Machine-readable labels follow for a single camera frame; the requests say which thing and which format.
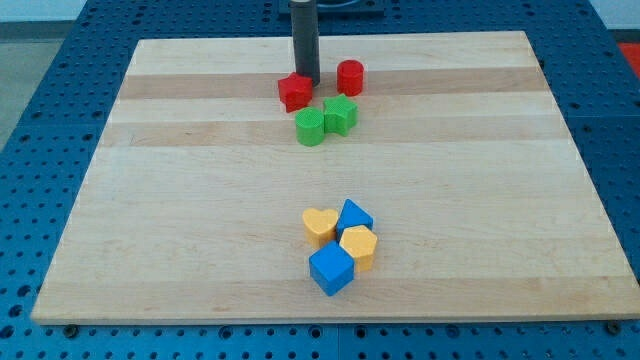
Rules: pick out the green star block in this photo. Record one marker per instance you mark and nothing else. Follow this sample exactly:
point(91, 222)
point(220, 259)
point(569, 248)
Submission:
point(340, 114)

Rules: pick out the red star block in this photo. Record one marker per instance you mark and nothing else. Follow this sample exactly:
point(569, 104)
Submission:
point(295, 91)

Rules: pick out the yellow heart block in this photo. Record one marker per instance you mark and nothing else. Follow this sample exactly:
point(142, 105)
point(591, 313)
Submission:
point(320, 226)

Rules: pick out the blue triangle block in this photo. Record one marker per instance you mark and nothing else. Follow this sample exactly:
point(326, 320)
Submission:
point(352, 215)

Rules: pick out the green cylinder block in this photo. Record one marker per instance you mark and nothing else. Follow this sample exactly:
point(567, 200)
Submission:
point(309, 123)

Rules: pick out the yellow pentagon block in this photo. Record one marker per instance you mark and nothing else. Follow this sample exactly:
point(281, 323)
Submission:
point(360, 243)

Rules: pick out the blue cube block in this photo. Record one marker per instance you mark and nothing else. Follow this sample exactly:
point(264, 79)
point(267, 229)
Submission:
point(332, 268)

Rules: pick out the red cylinder block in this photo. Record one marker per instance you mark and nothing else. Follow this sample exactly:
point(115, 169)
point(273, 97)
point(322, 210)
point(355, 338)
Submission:
point(350, 77)

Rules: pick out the light wooden board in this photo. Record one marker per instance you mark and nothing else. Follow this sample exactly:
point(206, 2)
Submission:
point(190, 211)

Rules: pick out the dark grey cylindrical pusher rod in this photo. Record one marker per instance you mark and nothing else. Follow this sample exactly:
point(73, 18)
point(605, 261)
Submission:
point(305, 37)

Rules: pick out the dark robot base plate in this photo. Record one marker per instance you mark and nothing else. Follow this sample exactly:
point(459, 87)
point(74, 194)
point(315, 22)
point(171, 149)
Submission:
point(329, 8)

